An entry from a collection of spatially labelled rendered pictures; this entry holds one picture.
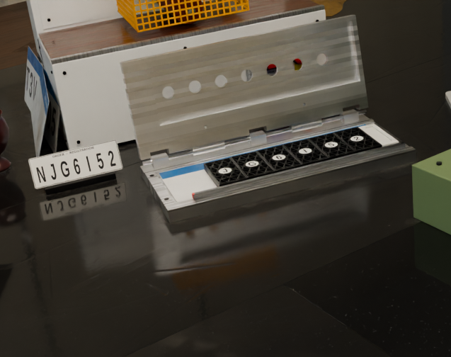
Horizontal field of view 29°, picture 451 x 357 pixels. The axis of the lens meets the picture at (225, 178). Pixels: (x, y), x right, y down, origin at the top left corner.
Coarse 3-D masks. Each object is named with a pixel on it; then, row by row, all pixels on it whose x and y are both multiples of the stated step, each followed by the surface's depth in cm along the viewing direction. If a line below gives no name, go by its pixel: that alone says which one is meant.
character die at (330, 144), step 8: (320, 136) 159; (328, 136) 158; (336, 136) 158; (320, 144) 156; (328, 144) 155; (336, 144) 154; (344, 144) 154; (328, 152) 152; (336, 152) 152; (344, 152) 151; (352, 152) 151
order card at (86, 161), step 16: (96, 144) 160; (112, 144) 161; (32, 160) 158; (48, 160) 158; (64, 160) 159; (80, 160) 159; (96, 160) 160; (112, 160) 161; (48, 176) 158; (64, 176) 159; (80, 176) 159
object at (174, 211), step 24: (336, 120) 168; (360, 120) 166; (240, 144) 163; (264, 144) 161; (144, 168) 158; (168, 168) 156; (336, 168) 148; (360, 168) 149; (384, 168) 151; (168, 192) 148; (240, 192) 144; (264, 192) 145; (288, 192) 147; (168, 216) 142; (192, 216) 143
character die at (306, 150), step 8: (288, 144) 157; (296, 144) 157; (304, 144) 156; (312, 144) 156; (296, 152) 154; (304, 152) 153; (312, 152) 153; (320, 152) 153; (304, 160) 150; (312, 160) 150; (320, 160) 149
